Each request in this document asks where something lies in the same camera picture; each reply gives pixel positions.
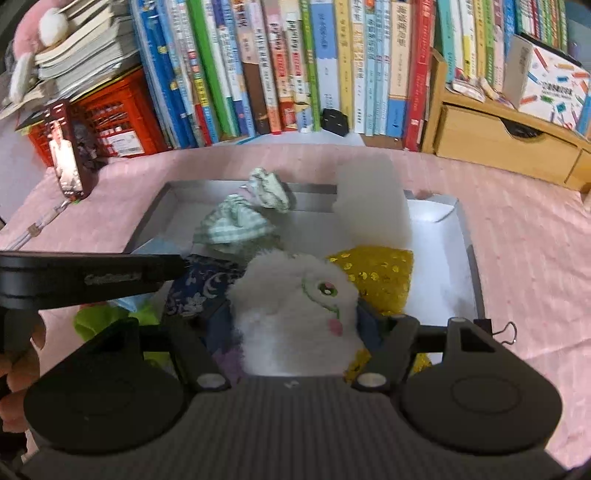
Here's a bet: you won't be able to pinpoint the stack of flat books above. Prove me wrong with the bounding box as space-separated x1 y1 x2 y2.
0 0 139 116

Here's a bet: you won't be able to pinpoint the metal keychain strap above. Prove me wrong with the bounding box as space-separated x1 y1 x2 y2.
4 198 70 250

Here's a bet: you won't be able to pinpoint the dark photo print tin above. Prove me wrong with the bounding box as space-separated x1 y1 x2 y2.
44 100 100 200

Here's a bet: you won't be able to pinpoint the lime green plush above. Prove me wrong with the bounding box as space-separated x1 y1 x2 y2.
74 302 162 361

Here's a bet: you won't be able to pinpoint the white cardboard box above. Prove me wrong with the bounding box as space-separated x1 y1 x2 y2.
122 181 485 377

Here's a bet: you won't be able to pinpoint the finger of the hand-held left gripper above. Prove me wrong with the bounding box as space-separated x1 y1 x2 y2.
157 252 189 288

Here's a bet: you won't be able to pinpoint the small paper toys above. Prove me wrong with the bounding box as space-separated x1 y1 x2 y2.
450 76 515 110

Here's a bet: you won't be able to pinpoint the wooden drawer organizer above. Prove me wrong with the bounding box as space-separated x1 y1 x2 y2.
422 48 591 195

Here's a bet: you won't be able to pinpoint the purple fluffy pouch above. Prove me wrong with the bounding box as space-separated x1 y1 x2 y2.
217 346 246 385

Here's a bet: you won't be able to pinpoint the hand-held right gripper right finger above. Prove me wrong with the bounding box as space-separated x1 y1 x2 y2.
352 305 495 393

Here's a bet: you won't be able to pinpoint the red plastic basket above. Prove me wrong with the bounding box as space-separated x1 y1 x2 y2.
25 67 169 167

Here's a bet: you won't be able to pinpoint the gold sequin pouch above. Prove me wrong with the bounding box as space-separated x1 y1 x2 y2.
325 246 432 384

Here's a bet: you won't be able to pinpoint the light blue cloth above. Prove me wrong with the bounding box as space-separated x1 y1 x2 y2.
111 240 185 315

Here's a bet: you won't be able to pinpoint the black binder clip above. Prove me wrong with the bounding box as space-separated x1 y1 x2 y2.
473 318 517 344

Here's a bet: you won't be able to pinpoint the white foam block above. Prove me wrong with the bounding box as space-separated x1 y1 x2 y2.
333 154 414 247

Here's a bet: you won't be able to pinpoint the blue patterned cloth pouch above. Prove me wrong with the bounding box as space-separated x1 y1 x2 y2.
164 254 245 321

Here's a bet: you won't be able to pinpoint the pencil print white box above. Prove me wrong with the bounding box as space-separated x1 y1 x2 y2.
503 32 591 137

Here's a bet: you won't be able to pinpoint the person's left hand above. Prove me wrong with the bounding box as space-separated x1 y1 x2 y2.
0 318 47 433

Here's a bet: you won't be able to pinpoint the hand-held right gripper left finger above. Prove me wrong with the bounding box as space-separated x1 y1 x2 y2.
95 307 234 393

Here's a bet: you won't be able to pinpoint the white fluffy plush toy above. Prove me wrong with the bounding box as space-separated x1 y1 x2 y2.
228 251 365 377

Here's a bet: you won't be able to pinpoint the small black box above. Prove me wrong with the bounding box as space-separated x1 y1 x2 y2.
321 108 350 137

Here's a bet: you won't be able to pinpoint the translucent plastic bin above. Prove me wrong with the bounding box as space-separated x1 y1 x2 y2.
0 115 47 222

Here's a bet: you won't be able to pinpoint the pink and white plush toy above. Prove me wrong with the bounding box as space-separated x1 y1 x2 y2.
9 0 70 100

